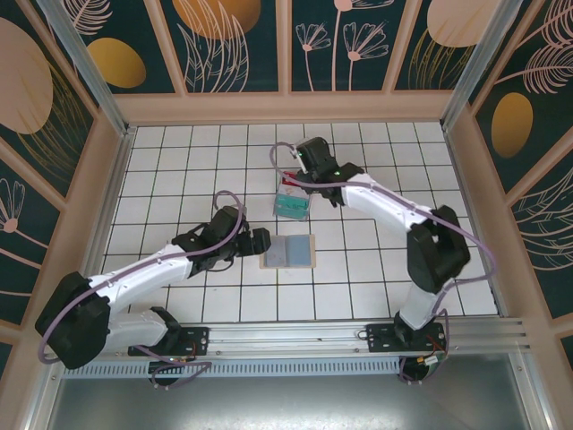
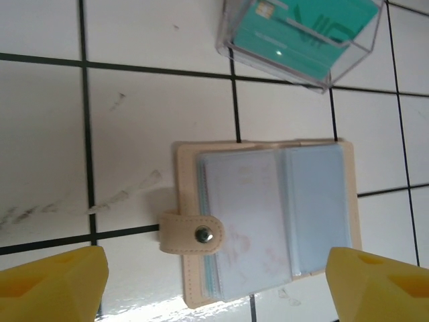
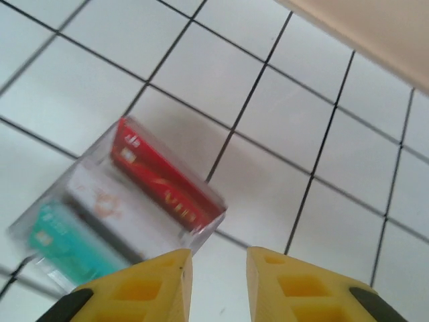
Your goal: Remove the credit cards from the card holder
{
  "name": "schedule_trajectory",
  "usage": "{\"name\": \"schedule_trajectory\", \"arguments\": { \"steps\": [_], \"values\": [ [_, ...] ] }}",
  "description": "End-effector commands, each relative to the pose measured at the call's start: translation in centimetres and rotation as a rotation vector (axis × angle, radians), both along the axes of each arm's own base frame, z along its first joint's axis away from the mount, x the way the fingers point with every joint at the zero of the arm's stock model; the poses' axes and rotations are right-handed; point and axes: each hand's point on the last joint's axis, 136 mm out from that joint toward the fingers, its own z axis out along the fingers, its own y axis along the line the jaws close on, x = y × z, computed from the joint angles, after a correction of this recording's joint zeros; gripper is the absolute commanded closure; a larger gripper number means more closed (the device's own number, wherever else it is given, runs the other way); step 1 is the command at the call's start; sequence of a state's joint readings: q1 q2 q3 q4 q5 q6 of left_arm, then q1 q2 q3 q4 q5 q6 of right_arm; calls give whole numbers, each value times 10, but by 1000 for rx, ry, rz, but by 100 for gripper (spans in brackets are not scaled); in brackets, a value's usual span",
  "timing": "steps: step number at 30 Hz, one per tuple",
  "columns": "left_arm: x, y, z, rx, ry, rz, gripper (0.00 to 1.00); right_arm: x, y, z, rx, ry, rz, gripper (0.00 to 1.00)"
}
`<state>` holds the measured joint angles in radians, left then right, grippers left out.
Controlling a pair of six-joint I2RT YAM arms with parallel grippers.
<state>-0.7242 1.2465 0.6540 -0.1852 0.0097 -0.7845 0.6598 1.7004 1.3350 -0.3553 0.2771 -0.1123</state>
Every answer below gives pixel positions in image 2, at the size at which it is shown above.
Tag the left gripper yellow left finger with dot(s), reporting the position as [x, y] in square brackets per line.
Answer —
[50, 288]

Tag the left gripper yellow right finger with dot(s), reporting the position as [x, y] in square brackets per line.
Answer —
[382, 292]

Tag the beige leather card holder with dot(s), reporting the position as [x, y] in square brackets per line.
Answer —
[191, 188]

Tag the clear acrylic card stand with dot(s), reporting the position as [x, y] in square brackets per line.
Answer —
[355, 57]

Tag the white card with pink flowers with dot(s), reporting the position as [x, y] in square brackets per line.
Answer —
[248, 218]

